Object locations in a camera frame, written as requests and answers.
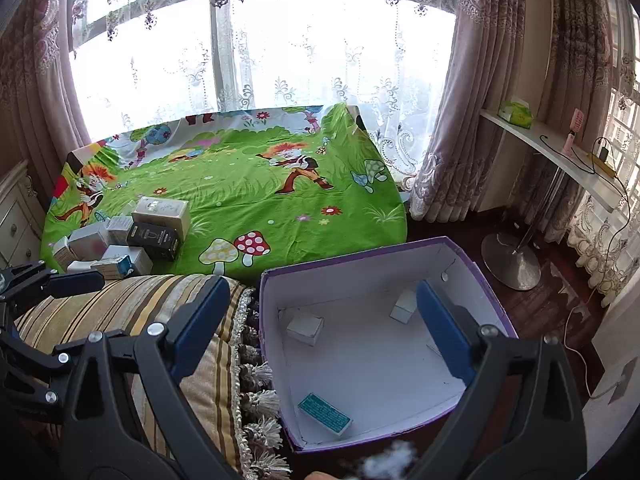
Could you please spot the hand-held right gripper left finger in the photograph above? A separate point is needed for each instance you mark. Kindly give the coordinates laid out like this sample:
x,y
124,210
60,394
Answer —
x,y
200,320

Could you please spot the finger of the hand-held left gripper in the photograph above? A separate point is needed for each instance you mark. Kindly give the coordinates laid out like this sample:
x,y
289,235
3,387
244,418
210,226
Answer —
x,y
75,285
30,366

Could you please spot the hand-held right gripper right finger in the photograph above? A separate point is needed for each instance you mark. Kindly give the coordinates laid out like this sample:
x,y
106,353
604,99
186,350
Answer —
x,y
442,332

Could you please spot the purple-edged cardboard box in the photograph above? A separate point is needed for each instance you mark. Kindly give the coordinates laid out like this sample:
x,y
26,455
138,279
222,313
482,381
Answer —
x,y
375,360

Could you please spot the large white box with drawing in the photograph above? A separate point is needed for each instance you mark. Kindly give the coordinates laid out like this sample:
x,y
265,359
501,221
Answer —
x,y
160,211

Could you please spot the person's right hand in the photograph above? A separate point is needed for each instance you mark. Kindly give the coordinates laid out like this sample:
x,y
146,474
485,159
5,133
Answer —
x,y
317,476

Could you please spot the pile of assorted small cartons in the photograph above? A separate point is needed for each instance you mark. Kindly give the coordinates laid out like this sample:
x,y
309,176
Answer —
x,y
100,250

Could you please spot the small white carton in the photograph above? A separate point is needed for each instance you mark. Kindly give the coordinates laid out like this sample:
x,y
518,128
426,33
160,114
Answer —
x,y
305,329
402,307

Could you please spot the striped fringed cushion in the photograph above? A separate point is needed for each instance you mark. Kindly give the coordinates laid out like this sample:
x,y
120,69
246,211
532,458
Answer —
x,y
150,300

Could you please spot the white bedside cabinet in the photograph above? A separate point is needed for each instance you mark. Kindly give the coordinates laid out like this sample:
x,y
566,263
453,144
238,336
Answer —
x,y
15,225

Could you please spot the metal stand with round base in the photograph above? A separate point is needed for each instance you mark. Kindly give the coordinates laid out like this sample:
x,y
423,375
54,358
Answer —
x,y
510,260

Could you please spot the white fluffy tuft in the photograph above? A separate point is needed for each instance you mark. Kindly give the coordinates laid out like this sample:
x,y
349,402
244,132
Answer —
x,y
387,460

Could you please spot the green cartoon printed bedsheet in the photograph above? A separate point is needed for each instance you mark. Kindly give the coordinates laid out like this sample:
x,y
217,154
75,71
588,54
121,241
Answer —
x,y
300,220

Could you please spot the flat teal-label carton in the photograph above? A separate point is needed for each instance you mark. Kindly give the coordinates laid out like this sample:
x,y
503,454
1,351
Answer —
x,y
322,412

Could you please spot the short lace curtain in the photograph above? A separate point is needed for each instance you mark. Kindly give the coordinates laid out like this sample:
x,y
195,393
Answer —
x,y
600,245

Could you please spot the pink patterned curtain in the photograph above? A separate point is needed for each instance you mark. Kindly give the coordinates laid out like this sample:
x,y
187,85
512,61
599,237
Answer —
x,y
40,85
580,60
475,85

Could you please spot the green tissue pack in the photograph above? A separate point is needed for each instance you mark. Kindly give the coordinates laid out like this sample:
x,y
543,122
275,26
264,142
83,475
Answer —
x,y
516,114

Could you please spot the yellow power strip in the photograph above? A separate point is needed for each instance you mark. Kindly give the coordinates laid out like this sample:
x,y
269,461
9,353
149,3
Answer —
x,y
602,166

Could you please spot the pink hand-held fan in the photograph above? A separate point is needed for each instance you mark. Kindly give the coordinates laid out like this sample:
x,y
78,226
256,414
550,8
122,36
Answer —
x,y
574,130

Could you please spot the black charger plug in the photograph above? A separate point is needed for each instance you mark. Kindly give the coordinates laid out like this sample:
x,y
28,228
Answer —
x,y
604,153

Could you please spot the white lace curtain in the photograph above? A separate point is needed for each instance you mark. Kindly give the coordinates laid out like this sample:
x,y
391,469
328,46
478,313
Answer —
x,y
300,60

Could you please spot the white wall desk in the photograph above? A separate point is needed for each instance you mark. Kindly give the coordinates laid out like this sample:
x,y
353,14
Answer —
x,y
565,165

